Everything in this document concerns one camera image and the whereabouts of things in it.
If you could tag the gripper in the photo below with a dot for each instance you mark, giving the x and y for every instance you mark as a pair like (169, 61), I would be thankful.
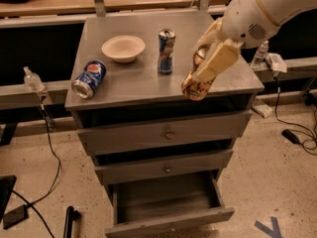
(246, 19)

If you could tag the orange soda can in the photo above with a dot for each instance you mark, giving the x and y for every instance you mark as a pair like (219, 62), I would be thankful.
(194, 89)

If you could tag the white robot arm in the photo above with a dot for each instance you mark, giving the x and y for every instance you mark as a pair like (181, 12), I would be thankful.
(245, 24)

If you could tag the crushed blue can standing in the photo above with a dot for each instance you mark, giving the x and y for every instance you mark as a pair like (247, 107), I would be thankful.
(166, 41)

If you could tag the middle drawer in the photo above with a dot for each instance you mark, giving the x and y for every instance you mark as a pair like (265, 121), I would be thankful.
(164, 167)

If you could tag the grey drawer cabinet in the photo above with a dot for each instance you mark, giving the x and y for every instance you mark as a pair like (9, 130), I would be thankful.
(136, 92)

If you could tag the blue Pepsi can lying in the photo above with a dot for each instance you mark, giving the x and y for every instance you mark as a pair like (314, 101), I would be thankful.
(87, 82)

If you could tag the top drawer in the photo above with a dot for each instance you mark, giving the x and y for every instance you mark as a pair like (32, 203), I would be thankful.
(163, 133)

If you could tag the open bottom drawer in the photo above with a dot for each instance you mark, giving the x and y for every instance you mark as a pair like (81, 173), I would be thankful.
(157, 205)

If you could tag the white paper bowl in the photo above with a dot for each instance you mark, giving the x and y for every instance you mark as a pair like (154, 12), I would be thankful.
(123, 49)

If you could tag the black power brick right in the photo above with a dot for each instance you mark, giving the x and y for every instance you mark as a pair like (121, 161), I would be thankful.
(290, 136)

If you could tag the wooden desk background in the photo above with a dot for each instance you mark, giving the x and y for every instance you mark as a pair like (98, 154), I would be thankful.
(60, 7)

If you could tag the black monitor edge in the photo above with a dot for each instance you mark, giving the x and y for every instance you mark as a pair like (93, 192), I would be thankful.
(6, 187)

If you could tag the black power adapter left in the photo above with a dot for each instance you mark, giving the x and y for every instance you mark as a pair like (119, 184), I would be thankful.
(15, 216)

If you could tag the water bottle on right rail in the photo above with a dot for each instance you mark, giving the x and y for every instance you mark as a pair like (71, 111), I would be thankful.
(259, 55)

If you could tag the white packet on rail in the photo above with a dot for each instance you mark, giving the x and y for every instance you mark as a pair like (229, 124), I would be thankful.
(276, 62)

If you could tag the white block under rail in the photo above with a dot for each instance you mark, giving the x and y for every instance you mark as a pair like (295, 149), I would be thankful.
(261, 108)

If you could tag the clear bottle on left rail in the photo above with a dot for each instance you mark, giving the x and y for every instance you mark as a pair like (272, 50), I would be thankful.
(32, 80)

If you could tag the black post on floor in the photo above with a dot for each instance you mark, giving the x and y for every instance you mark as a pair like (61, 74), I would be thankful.
(71, 216)

